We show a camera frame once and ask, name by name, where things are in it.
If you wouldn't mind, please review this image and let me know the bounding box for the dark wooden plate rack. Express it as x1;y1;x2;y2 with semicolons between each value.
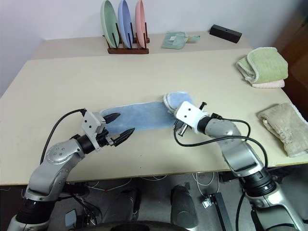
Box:
103;22;150;55

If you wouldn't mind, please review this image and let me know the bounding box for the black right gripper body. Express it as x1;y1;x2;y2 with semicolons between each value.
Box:
172;119;191;137

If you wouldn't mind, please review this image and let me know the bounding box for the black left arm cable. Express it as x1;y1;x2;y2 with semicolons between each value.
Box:
39;108;88;165

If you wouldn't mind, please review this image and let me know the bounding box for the green plate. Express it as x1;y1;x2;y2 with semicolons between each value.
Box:
100;0;120;49

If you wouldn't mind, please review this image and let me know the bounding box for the dark grey rounded shape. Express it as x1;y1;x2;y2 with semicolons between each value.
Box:
115;188;143;221
170;184;199;228

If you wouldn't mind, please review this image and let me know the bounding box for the folded beige towel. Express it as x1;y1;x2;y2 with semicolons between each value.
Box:
257;103;308;158

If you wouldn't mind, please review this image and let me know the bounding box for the wide black rounded shape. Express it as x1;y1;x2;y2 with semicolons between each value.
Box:
94;219;186;231

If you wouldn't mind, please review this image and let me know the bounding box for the light blue towel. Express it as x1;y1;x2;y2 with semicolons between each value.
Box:
99;90;197;134

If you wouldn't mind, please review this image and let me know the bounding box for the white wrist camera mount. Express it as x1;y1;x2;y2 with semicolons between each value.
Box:
80;111;107;151
174;101;209;128

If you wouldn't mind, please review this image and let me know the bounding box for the folded pink towel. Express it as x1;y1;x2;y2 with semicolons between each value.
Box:
251;79;286;89

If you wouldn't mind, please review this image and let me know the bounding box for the folded green towel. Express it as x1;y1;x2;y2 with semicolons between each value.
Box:
235;47;289;84

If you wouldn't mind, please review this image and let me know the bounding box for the pale green folded cloth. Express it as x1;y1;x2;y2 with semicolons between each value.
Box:
160;31;189;50

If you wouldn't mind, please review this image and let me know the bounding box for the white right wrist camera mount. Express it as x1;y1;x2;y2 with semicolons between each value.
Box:
174;101;209;128

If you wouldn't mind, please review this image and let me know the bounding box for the pink plate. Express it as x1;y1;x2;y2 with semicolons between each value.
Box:
134;0;147;48

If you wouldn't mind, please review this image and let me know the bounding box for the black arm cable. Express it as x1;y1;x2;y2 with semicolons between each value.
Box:
173;113;269;169
39;108;88;165

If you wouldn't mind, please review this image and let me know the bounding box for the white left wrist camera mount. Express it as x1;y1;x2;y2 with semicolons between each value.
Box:
80;111;107;151

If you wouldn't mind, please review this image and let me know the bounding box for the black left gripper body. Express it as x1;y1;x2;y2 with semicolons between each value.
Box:
95;127;116;148

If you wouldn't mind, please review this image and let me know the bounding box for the blue plate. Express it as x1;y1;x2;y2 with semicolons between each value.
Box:
117;0;133;49

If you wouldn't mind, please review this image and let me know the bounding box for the small grey-blue box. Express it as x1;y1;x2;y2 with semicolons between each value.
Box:
64;209;78;227

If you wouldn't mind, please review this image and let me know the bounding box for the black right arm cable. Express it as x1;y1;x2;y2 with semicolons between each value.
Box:
173;113;269;169

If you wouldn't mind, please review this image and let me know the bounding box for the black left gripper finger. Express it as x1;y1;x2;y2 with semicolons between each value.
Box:
113;128;136;147
103;112;121;125

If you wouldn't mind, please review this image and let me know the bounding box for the brown wooden cabinet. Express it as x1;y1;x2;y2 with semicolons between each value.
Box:
273;13;308;103

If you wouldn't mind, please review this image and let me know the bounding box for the black metal bar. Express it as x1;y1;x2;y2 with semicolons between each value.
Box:
214;192;234;231

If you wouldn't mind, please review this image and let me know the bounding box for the black rectangular box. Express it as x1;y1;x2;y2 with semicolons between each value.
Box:
209;24;243;44

